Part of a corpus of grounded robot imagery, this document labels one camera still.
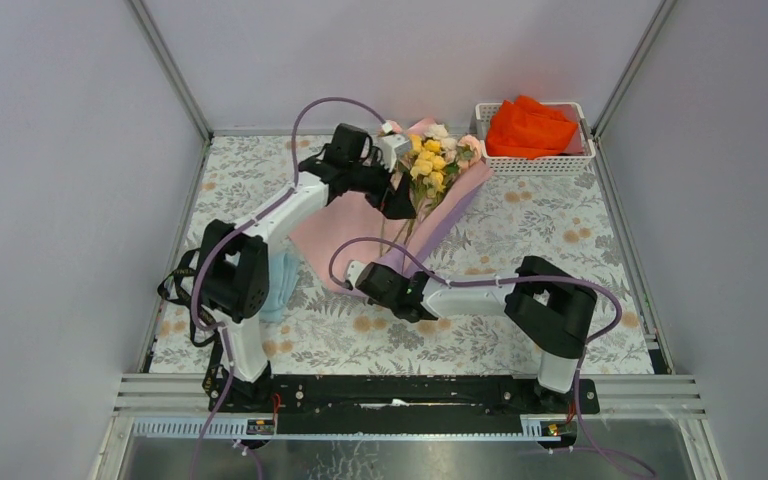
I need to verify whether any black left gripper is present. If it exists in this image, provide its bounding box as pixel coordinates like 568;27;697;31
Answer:
345;150;415;220

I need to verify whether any yellow fake flower stem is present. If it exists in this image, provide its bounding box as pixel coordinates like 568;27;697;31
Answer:
392;134;454;245

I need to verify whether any pink purple wrapping paper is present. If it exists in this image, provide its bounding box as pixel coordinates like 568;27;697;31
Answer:
290;118;492;294

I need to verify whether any pink fake flower stem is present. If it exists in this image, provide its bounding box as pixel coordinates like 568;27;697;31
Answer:
378;120;403;136
456;135;482;173

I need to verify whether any white fake flower stem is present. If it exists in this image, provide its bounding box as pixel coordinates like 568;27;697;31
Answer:
423;123;458;164

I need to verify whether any black printed ribbon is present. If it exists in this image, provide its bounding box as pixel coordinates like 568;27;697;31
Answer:
156;249;225;401

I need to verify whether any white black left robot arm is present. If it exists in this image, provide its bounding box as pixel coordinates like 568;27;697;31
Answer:
191;123;416;411

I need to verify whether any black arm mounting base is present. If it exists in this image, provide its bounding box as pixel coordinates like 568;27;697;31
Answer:
202;369;600;435

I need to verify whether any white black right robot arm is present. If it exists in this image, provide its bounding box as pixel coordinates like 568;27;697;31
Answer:
346;256;597;412

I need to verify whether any floral patterned table mat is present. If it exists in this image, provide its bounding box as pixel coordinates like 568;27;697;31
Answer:
184;136;653;375

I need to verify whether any light blue towel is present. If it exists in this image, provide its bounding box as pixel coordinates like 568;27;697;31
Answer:
259;252;300;323

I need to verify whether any orange cloth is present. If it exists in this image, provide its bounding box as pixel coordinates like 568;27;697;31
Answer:
485;95;578;159

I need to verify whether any white perforated plastic basket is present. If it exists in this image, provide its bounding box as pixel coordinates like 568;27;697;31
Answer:
474;101;596;175

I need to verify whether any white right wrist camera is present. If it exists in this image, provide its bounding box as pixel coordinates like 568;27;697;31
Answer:
344;260;367;290

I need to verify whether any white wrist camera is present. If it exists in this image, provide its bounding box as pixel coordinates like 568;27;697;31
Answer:
344;260;367;290
375;134;412;172

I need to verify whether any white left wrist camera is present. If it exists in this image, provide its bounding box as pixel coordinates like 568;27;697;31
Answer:
375;134;412;172

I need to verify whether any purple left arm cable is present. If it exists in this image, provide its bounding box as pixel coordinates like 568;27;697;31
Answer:
188;97;389;480

